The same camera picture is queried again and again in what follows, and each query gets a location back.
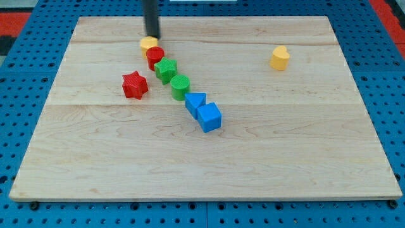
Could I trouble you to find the yellow hexagon block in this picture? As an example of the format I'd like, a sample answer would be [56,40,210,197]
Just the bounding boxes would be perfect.
[140,36,158,59]

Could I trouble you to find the blue cube block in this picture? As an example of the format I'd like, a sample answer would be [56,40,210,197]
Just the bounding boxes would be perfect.
[197,103,222,133]

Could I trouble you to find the blue triangle block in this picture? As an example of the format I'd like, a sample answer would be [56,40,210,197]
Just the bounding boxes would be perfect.
[185,92,206,120]

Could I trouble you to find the green cylinder block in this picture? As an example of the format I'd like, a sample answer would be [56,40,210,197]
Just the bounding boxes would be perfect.
[170,75,190,101]

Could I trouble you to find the green star block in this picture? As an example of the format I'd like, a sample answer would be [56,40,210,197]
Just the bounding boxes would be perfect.
[154,57,177,85]

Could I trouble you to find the red star block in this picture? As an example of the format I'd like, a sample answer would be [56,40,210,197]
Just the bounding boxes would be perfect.
[122,71,149,99]

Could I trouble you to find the red cylinder block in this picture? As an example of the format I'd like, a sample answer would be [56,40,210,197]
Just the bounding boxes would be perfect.
[146,46,165,71]

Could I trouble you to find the light wooden board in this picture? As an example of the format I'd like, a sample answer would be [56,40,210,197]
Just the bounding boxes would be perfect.
[9,16,402,202]

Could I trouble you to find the yellow heart block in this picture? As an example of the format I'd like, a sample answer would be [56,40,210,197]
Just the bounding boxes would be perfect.
[270,46,290,71]

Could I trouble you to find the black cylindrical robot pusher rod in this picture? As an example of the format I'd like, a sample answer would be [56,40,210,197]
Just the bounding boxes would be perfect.
[141,0,161,39]

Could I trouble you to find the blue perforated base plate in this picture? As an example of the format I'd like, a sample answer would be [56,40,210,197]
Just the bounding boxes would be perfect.
[1,1,404,227]

